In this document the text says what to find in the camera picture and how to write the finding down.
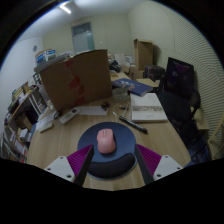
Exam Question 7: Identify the clear plastic container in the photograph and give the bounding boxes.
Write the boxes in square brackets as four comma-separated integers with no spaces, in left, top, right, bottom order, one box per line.
[111,87,129,103]

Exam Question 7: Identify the white remote control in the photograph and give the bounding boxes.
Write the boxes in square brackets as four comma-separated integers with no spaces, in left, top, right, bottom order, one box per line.
[59,107,81,126]

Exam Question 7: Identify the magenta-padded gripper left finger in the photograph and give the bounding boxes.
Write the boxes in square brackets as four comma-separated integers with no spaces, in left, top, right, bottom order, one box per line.
[43,143,96,187]

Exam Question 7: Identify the dark blue mouse pad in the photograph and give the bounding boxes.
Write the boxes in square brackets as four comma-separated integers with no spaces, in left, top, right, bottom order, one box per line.
[77,121,138,181]

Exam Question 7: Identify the grey flat boards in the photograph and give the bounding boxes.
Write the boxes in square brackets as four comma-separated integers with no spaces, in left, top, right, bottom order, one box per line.
[33,53,73,74]

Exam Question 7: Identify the blue book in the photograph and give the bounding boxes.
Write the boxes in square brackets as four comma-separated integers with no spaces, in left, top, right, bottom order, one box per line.
[111,77,154,98]

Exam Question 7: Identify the blue and white cabinet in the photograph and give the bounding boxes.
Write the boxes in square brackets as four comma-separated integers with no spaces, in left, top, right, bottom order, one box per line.
[34,48,58,66]

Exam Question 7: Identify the ceiling tube light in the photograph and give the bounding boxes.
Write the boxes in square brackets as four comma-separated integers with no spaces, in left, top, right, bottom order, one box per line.
[59,2,73,15]

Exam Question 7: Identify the black marker pen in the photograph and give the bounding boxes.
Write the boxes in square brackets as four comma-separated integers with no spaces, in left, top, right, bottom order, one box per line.
[118,115,149,135]

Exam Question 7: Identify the cluttered shelf unit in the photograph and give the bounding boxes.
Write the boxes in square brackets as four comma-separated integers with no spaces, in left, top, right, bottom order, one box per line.
[0,81,48,164]

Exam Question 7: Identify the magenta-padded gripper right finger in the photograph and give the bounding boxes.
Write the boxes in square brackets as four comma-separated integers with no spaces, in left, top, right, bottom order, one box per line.
[133,143,184,186]

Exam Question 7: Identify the pink computer mouse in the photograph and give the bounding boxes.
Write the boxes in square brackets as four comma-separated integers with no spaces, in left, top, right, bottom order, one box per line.
[96,128,117,155]

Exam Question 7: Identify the black office chair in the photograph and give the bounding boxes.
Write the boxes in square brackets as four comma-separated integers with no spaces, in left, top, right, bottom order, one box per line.
[156,57,203,148]

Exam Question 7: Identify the black binder clips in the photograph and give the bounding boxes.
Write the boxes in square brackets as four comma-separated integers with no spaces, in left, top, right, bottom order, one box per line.
[100,101,112,112]

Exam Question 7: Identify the white paper sheet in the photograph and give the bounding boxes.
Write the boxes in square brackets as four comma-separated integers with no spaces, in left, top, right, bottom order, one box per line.
[34,111,59,132]
[77,104,109,117]

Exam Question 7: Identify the white book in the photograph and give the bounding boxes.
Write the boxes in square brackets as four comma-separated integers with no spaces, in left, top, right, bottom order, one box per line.
[129,92,169,123]

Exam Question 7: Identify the large brown cardboard box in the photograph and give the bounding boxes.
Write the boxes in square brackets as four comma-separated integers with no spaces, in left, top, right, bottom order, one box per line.
[39,49,114,113]

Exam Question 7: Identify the white cable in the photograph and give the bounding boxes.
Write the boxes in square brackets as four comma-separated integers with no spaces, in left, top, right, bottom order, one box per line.
[112,98,131,123]

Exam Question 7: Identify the door with window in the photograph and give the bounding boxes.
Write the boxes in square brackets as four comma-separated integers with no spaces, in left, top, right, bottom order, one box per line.
[70,21,96,54]

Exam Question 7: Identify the dark luggage case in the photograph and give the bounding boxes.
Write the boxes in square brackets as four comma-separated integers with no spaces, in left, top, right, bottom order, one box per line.
[143,64,166,83]

